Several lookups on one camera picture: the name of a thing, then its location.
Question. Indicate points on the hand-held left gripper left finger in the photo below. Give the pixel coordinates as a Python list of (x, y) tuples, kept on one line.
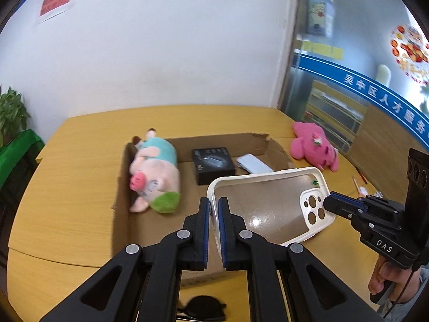
[(205, 234)]

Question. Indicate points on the person's right hand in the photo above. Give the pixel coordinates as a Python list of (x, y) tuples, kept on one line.
[(380, 275)]

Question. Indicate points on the black sunglasses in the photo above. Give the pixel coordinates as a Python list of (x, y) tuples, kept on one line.
[(201, 310)]

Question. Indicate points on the red festive window sticker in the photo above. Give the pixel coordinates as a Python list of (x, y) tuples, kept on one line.
[(410, 48)]

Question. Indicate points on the red wall notice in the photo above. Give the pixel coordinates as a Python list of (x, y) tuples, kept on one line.
[(57, 1)]

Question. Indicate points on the cardboard box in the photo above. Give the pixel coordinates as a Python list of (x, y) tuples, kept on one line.
[(187, 194)]

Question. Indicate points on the green potted plant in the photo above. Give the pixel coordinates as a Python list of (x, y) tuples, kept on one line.
[(11, 114)]

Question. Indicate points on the white flat packet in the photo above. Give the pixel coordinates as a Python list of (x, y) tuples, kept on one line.
[(253, 163)]

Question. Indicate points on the plush pig toy teal shirt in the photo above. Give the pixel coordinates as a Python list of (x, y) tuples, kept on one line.
[(157, 171)]

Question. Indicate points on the white phone case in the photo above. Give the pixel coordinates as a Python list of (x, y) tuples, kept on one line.
[(268, 204)]

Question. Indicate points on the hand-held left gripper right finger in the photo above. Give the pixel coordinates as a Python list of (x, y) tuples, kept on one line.
[(222, 238)]

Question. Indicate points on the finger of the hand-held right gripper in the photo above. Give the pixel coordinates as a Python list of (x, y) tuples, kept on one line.
[(342, 206)]

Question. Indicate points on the metal window frame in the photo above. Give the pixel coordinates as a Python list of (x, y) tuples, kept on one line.
[(288, 40)]

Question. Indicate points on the pink plush toy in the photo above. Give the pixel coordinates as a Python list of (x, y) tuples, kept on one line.
[(315, 146)]

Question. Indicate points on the cartoon sheep poster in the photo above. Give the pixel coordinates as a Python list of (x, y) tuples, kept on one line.
[(321, 10)]

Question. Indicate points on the red pen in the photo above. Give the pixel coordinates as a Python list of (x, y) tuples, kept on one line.
[(359, 179)]

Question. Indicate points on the wooden shelf behind glass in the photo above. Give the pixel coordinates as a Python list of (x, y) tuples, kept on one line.
[(335, 114)]

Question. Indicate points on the black product box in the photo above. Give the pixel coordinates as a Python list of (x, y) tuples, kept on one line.
[(212, 167)]

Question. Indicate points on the person's right forearm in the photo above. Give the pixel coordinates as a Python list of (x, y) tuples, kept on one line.
[(414, 308)]

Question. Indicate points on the yellow sticky note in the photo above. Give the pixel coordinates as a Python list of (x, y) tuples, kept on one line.
[(307, 45), (322, 49), (337, 53)]

